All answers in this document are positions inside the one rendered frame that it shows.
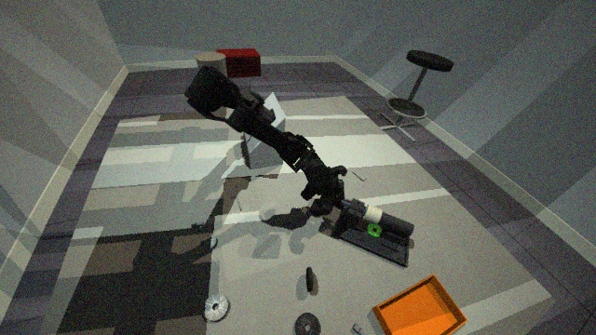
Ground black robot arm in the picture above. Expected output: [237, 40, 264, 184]
[184, 65, 332, 201]

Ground green ring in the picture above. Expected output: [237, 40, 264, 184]
[367, 223, 382, 237]

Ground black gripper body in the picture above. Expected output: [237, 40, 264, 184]
[310, 166, 347, 217]

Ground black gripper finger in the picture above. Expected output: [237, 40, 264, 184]
[333, 194, 345, 210]
[333, 181, 345, 201]

